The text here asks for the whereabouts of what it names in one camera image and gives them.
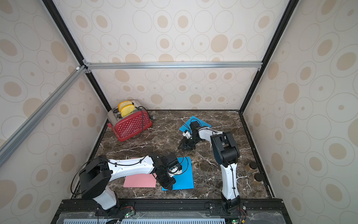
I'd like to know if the blue paper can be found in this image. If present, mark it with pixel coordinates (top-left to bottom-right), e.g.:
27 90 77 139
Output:
179 116 211 133
162 157 194 191

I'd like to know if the pink paper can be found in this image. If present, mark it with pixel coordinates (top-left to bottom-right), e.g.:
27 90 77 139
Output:
124 174 156 188

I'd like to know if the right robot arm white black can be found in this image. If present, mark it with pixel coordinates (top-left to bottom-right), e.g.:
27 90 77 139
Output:
178 127 240 213

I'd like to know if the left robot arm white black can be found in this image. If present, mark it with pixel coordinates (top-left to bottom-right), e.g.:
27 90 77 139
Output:
76 153 183 211

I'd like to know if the red toaster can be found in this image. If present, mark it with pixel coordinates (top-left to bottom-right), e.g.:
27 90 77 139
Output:
107 100 155 142

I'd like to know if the yellow toast slice front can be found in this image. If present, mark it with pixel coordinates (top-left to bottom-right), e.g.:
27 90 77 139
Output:
120 104 136 118

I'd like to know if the yellow toast slice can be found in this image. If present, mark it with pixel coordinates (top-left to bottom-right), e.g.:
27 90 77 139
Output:
118 100 132 112
120 104 136 118

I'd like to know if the brown jar back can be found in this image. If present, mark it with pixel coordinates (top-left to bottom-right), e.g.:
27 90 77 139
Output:
245 161 258 175

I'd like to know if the brown jar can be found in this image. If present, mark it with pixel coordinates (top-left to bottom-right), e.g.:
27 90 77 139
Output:
250 173 264 186
245 161 258 175

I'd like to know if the yellow toast slice back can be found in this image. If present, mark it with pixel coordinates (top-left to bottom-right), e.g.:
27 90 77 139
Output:
118 100 132 112

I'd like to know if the brown jar front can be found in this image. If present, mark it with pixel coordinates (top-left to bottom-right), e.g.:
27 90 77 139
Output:
250 173 264 186

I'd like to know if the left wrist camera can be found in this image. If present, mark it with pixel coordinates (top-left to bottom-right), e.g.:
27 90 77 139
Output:
170 165 182 175

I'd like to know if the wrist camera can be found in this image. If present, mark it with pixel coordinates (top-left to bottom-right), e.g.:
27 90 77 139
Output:
170 165 182 175
183 120 201 139

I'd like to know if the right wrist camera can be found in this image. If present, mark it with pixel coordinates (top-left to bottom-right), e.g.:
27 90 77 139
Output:
183 120 201 139

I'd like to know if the black toaster cable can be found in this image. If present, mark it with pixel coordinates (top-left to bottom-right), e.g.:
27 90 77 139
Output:
134 105 154 132

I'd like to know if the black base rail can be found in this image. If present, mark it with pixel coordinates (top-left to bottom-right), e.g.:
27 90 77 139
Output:
51 198 292 224

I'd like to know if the horizontal aluminium rail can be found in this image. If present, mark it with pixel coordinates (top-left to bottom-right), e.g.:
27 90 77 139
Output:
83 59 263 71

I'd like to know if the left aluminium rail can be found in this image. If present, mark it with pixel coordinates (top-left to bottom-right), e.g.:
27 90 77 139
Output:
1 65 86 166

